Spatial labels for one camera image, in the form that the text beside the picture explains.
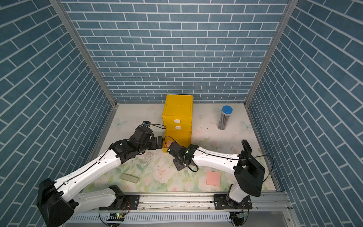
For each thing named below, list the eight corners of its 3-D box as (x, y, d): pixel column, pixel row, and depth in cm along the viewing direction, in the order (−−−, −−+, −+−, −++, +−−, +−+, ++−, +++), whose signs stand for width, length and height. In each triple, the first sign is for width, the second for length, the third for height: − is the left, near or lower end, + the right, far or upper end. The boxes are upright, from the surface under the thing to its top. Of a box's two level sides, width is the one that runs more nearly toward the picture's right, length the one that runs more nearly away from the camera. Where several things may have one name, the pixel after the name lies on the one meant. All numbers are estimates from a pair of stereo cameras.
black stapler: (246, 154, 94) (248, 151, 91) (240, 142, 100) (242, 139, 97) (250, 154, 95) (252, 151, 91) (244, 141, 101) (246, 138, 97)
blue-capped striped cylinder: (218, 130, 106) (223, 113, 91) (217, 123, 111) (222, 105, 95) (226, 130, 106) (233, 113, 91) (225, 123, 111) (231, 105, 95)
